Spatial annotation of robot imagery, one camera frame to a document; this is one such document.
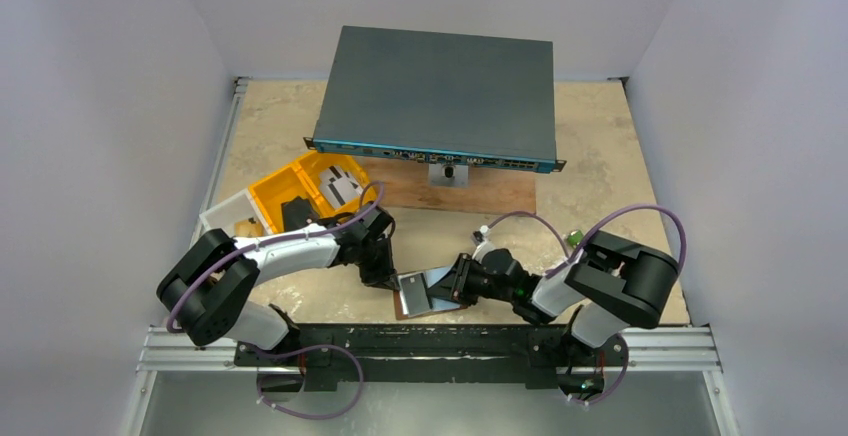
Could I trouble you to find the brown leather card holder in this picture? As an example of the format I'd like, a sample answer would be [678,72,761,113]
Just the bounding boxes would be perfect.
[394,266,466,321]

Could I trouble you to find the orange credit card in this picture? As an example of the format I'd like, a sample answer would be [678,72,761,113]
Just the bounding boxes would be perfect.
[234,218,265,238]

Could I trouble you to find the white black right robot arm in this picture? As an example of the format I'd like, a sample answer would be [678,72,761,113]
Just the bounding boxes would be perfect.
[427,231,680,348]

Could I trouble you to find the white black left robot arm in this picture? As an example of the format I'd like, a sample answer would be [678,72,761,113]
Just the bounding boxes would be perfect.
[155,205,396,353]

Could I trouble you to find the white cards in bin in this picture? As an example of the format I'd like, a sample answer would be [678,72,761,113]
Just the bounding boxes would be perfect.
[318,165,363,210]

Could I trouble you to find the black card in bin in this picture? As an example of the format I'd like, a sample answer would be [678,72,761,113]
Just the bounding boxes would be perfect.
[281,196,319,232]

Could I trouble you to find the brown wooden board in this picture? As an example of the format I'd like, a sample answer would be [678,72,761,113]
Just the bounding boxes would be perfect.
[359,157,536,214]

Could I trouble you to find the green toy figure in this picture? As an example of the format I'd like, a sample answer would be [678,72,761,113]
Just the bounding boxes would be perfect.
[565,229,584,249]

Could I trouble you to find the yellow plastic bin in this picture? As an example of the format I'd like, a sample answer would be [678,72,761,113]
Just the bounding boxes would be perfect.
[248,151,377,234]

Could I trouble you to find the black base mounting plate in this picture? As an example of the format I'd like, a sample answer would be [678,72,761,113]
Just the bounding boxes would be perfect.
[234,323,623,394]

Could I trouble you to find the white plastic bin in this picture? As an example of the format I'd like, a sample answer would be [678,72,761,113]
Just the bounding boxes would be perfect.
[199,189,271,236]

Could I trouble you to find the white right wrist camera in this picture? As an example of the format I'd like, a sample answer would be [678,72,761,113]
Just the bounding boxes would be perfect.
[471,225,497,263]

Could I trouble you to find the grey metal camera stand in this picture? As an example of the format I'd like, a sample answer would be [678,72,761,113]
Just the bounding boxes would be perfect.
[428,163,469,188]

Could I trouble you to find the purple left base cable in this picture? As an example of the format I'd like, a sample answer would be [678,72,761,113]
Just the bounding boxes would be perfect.
[255,343,367,421]

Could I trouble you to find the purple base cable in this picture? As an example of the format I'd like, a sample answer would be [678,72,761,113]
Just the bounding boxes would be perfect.
[255,343,367,421]
[566,333,629,408]

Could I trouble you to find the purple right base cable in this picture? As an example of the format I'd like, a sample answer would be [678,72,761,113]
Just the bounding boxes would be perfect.
[566,333,629,408]

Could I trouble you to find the grey blue network switch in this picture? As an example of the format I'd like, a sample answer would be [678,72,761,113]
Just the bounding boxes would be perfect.
[304,26,565,174]

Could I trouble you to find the aluminium frame rail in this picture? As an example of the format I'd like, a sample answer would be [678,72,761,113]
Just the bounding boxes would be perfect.
[135,76,251,373]

